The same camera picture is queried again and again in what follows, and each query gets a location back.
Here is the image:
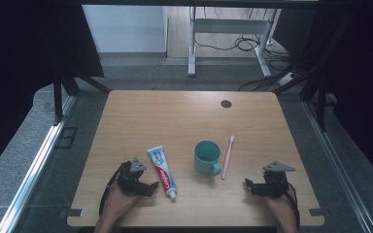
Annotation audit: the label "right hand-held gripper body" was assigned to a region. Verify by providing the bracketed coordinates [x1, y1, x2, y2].
[261, 160, 297, 199]

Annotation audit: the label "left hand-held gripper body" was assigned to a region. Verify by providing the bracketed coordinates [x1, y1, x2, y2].
[116, 156, 149, 197]

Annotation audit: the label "toothpaste tube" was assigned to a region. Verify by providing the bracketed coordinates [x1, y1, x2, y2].
[147, 145, 179, 200]

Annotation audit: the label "pink toothbrush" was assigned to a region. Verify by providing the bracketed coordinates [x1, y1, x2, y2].
[220, 134, 236, 181]

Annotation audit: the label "teal cup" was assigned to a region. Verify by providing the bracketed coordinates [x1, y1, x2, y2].
[193, 139, 223, 178]

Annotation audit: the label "person's right hand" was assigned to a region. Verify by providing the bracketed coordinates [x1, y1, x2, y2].
[263, 188, 298, 222]

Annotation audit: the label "person's left hand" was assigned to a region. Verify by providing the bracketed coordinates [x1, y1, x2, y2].
[104, 183, 141, 221]

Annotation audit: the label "dark floor socket plate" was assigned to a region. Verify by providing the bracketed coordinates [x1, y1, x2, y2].
[53, 126, 79, 150]

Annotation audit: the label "black metal stand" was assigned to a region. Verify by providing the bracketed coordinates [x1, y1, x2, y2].
[52, 75, 112, 126]
[273, 64, 338, 132]

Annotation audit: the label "white power strip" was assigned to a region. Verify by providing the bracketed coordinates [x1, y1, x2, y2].
[278, 71, 297, 86]

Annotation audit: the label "black curtain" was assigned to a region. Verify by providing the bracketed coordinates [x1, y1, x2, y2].
[271, 0, 373, 192]
[0, 0, 105, 183]

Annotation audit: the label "right hand-held gripper black cable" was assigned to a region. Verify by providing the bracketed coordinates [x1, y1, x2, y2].
[285, 182, 301, 229]

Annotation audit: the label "hand-held gripper black cable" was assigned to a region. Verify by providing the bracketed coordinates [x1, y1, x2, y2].
[285, 182, 301, 229]
[98, 161, 127, 216]

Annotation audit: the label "left hand-held gripper black cable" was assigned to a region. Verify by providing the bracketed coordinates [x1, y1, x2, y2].
[98, 161, 127, 216]

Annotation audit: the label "aluminium rail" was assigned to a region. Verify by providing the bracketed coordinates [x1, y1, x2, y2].
[0, 94, 78, 233]
[302, 100, 373, 233]

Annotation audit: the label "black floor cables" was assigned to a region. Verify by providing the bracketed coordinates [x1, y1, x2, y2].
[193, 8, 294, 92]

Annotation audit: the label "white desk frame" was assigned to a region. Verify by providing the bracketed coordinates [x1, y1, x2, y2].
[187, 6, 282, 78]

